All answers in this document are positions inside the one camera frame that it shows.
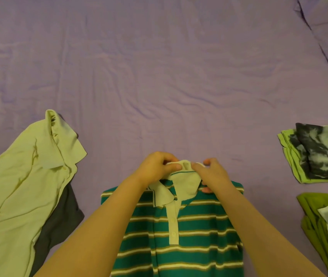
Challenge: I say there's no person's left hand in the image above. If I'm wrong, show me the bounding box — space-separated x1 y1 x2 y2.
136 152 182 190

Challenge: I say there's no person's right hand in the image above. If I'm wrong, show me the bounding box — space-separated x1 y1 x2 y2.
191 158 235 195

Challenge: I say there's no green striped polo shirt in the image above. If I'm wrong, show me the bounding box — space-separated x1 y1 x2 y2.
100 160 245 277

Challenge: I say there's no person's right forearm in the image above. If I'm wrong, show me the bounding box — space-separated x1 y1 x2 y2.
212 183 326 277

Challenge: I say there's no person's left forearm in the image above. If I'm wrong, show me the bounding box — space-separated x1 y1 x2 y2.
33 174 150 277

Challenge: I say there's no light green folded garment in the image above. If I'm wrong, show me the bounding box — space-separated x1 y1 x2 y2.
277 129 328 184

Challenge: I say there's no purple bed sheet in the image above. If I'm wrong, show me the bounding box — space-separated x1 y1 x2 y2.
0 0 328 277

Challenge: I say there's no dark grey garment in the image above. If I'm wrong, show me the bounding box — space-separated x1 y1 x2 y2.
29 183 85 277

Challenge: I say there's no black grey tie-dye garment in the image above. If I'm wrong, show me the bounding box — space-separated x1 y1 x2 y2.
289 123 328 181

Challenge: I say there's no olive green garment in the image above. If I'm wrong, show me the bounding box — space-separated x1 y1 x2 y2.
297 193 328 277

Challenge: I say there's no pale yellow collared shirt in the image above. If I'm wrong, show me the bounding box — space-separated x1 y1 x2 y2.
0 109 88 277

